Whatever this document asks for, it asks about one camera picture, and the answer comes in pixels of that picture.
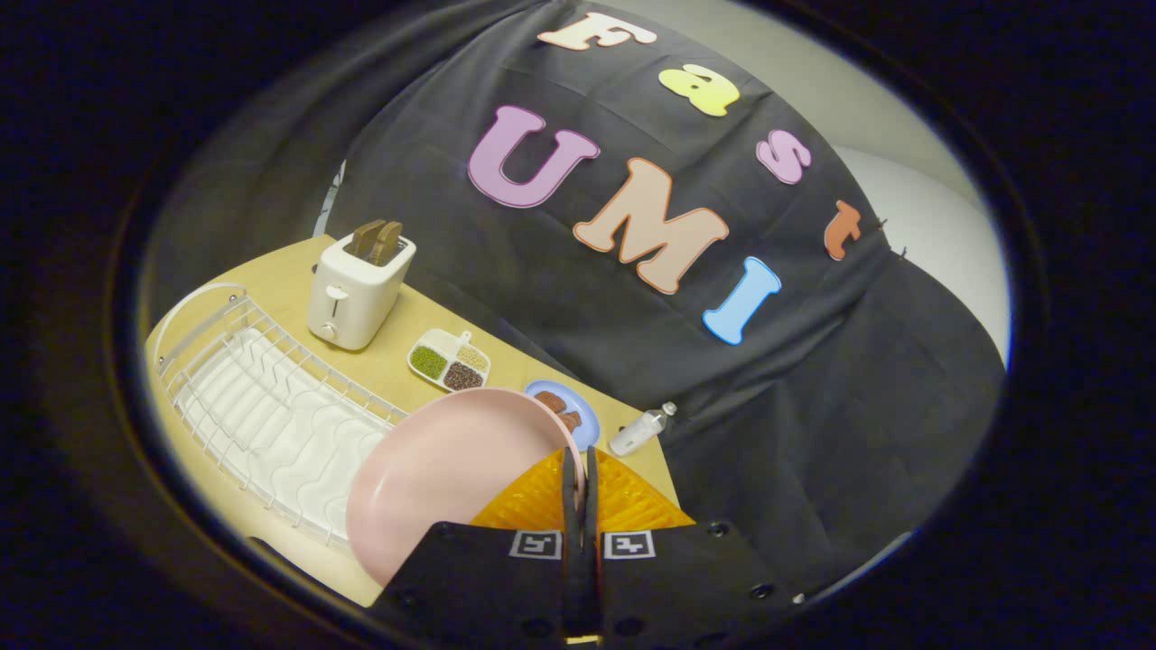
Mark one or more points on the small clear plastic bottle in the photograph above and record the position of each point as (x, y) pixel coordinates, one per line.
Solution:
(639, 430)

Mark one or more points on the small blue plate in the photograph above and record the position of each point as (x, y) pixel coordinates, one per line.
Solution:
(585, 422)

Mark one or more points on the brown cookie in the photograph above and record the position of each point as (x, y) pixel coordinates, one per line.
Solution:
(570, 420)
(550, 401)

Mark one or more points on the black backdrop cloth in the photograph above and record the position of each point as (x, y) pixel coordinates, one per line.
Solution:
(632, 271)

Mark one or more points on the pink plate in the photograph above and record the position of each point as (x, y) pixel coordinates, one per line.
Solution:
(442, 478)

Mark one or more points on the white divided dish with grains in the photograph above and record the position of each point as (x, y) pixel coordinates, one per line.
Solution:
(449, 359)

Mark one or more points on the brown toast slice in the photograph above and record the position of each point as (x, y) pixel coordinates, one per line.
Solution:
(366, 239)
(388, 242)

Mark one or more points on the white toaster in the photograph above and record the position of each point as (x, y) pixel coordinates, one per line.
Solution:
(357, 293)

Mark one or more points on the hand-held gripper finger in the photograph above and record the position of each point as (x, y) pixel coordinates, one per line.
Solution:
(572, 533)
(591, 533)

